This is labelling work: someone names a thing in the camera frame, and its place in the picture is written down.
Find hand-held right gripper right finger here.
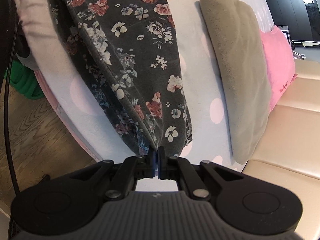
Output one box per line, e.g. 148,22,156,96
158,146,245,201

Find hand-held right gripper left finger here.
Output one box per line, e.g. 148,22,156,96
69,152,157,201

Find dark floral pants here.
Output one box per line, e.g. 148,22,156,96
46,0,193,157

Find bed with pink dotted sheet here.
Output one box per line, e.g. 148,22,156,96
12,0,275,173

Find grey pillow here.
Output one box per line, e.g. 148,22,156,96
199,0,273,165

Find beige padded headboard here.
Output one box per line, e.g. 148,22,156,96
242,59,320,240

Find green object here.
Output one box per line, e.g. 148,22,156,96
9,55,46,99

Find pink pillow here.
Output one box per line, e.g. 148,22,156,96
260,25,299,113

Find black object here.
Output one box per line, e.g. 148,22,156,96
0,0,33,77

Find dark sliding wardrobe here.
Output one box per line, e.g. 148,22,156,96
257,0,320,43

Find black cable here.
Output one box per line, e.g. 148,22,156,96
3,5,21,196

